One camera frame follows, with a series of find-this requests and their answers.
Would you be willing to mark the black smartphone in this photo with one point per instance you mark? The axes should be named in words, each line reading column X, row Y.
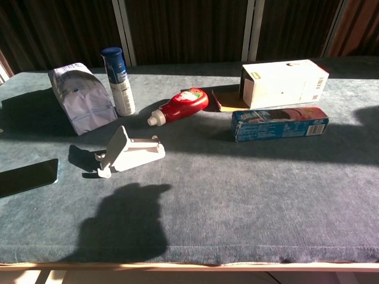
column 26, row 179

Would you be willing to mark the red ketchup squeeze bottle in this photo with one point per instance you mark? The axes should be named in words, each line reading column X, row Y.
column 183, row 105

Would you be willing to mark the brown cardboard piece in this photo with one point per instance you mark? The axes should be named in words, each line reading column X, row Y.
column 229, row 103

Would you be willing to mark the green white box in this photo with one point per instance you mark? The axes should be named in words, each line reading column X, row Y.
column 130, row 152

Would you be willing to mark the grey-blue tablecloth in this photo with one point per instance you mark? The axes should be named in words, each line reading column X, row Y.
column 237, row 192

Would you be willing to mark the white spray can blue cap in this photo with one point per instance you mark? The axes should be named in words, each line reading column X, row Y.
column 121, row 85

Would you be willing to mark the blue and red cookie box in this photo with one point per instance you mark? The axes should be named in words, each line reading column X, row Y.
column 278, row 125

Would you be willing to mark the white cardboard box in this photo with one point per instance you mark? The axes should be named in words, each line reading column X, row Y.
column 284, row 84

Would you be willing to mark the dark brown curtain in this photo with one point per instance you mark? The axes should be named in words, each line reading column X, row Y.
column 189, row 29
column 296, row 26
column 59, row 29

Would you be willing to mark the silver snack bag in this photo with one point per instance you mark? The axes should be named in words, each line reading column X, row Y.
column 84, row 100

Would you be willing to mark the orange-red curtain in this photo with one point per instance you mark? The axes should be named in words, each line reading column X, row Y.
column 359, row 26

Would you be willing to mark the white window frame post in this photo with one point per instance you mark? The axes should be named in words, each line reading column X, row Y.
column 333, row 29
column 4, row 69
column 251, row 29
column 125, row 32

